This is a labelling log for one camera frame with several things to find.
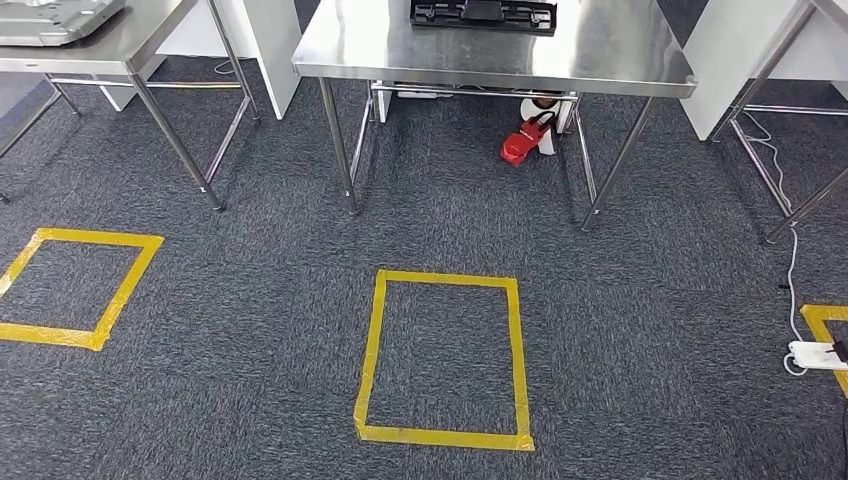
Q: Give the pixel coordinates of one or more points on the black plastic bracket panel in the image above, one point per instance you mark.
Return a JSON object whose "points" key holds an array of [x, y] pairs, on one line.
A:
{"points": [[437, 18]]}

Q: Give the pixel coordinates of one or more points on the yellow floor tape square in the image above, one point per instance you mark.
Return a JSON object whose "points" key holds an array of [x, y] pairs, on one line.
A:
{"points": [[821, 310], [99, 236], [444, 277]]}

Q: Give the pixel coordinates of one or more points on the small white box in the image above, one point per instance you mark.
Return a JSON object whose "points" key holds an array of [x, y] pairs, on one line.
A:
{"points": [[548, 146]]}

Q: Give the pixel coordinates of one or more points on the white power strip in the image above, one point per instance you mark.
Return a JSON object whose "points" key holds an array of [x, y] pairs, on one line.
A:
{"points": [[811, 356]]}

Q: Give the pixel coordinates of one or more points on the black power plug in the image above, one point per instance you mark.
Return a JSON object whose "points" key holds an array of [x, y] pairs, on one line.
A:
{"points": [[840, 349]]}

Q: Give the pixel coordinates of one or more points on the grey sheet metal tray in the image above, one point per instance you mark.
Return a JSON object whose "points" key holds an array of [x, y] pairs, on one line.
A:
{"points": [[46, 23]]}

